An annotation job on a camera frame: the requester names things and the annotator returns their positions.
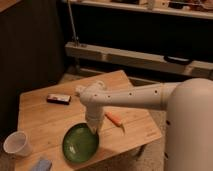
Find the upper wooden shelf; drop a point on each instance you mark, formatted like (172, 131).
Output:
(148, 7)

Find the white plastic cup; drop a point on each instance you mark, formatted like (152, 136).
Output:
(17, 143)

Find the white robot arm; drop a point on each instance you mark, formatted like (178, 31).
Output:
(189, 107)

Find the orange carrot toy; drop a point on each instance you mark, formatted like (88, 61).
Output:
(115, 120)

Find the small dark box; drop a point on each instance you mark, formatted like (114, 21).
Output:
(58, 99)

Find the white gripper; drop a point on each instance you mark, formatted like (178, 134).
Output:
(94, 117)

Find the black handle on beam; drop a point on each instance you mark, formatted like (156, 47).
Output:
(177, 61)

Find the blue sponge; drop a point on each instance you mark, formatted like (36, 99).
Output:
(42, 165)

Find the metal stand pole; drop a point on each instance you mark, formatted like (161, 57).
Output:
(75, 37)

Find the green ceramic bowl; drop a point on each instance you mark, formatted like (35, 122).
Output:
(79, 144)

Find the long white shelf beam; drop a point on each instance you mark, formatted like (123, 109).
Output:
(138, 60)

